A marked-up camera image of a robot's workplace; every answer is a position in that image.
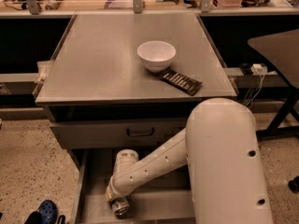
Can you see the open grey middle drawer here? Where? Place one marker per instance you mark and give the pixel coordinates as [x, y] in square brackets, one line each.
[164, 200]

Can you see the dark striped snack packet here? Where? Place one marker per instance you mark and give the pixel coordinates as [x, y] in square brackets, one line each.
[181, 82]

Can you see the grey metal drawer cabinet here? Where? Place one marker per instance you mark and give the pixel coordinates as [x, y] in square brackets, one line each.
[97, 74]

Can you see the white ceramic bowl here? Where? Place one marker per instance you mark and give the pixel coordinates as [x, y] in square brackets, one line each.
[156, 55]

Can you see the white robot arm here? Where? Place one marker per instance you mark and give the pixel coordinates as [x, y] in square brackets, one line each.
[219, 147]

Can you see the closed grey top drawer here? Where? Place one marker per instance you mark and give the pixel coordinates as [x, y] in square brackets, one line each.
[112, 133]

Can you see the green 7up can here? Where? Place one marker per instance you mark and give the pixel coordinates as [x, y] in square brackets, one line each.
[120, 206]

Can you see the white power adapter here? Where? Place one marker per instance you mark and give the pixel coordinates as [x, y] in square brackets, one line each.
[259, 68]

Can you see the dark side table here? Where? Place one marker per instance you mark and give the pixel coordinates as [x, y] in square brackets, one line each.
[281, 50]

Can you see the blue croc shoe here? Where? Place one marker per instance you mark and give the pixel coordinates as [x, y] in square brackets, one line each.
[48, 211]

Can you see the black drawer handle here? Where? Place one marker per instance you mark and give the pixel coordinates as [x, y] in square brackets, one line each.
[140, 133]

